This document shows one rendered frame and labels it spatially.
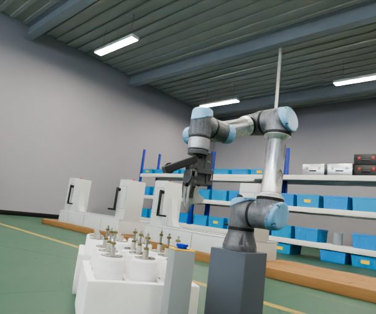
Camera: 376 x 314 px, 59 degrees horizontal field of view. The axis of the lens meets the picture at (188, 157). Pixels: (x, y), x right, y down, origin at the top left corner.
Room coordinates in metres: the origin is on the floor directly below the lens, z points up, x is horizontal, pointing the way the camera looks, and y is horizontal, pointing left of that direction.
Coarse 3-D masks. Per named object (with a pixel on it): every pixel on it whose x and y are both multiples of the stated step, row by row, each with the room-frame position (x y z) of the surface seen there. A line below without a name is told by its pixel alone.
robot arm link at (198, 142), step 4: (192, 136) 1.09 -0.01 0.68; (196, 136) 1.08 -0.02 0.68; (192, 140) 1.09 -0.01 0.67; (196, 140) 1.08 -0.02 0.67; (200, 140) 1.08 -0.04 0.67; (204, 140) 1.09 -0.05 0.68; (208, 140) 1.10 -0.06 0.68; (188, 144) 1.11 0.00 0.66; (192, 144) 1.09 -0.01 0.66; (196, 144) 1.08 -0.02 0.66; (200, 144) 1.08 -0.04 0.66; (204, 144) 1.09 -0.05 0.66; (208, 144) 1.10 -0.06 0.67; (188, 148) 1.11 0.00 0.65; (192, 148) 1.10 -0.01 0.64; (196, 148) 1.09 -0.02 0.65; (200, 148) 1.09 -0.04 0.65; (204, 148) 1.09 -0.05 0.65; (208, 148) 1.10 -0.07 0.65
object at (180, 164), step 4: (192, 156) 1.09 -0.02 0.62; (180, 160) 1.11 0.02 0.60; (184, 160) 1.08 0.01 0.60; (188, 160) 1.09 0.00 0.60; (192, 160) 1.09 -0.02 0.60; (196, 160) 1.10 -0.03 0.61; (168, 164) 1.08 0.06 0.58; (172, 164) 1.07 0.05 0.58; (176, 164) 1.08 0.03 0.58; (180, 164) 1.08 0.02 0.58; (184, 164) 1.09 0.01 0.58; (188, 164) 1.09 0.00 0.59; (164, 168) 1.07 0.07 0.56; (168, 168) 1.07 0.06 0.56; (172, 168) 1.07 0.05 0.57; (176, 168) 1.08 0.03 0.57; (180, 168) 1.08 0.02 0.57; (164, 172) 1.09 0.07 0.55; (168, 172) 1.07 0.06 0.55; (172, 172) 1.09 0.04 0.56
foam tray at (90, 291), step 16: (80, 272) 1.45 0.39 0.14; (80, 288) 1.31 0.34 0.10; (96, 288) 1.12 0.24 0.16; (112, 288) 1.14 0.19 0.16; (128, 288) 1.15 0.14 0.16; (144, 288) 1.17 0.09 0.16; (160, 288) 1.19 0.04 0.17; (192, 288) 1.23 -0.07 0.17; (80, 304) 1.21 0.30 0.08; (96, 304) 1.12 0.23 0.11; (112, 304) 1.14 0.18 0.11; (128, 304) 1.16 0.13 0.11; (144, 304) 1.17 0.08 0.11; (160, 304) 1.19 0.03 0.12; (192, 304) 1.23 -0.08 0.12
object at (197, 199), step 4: (188, 188) 1.10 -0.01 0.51; (196, 188) 1.10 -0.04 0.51; (188, 192) 1.09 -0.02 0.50; (196, 192) 1.10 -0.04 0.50; (188, 196) 1.09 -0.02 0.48; (196, 196) 1.10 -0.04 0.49; (200, 196) 1.11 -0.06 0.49; (188, 200) 1.09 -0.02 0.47; (192, 200) 1.10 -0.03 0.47; (196, 200) 1.10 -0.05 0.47; (200, 200) 1.11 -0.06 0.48; (188, 204) 1.09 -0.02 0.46; (188, 208) 1.10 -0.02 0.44; (188, 212) 1.11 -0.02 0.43
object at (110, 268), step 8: (104, 256) 1.17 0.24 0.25; (96, 264) 1.18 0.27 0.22; (104, 264) 1.16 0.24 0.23; (112, 264) 1.16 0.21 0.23; (120, 264) 1.18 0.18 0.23; (96, 272) 1.17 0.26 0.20; (104, 272) 1.16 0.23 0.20; (112, 272) 1.16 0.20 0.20; (120, 272) 1.18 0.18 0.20; (120, 280) 1.19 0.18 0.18
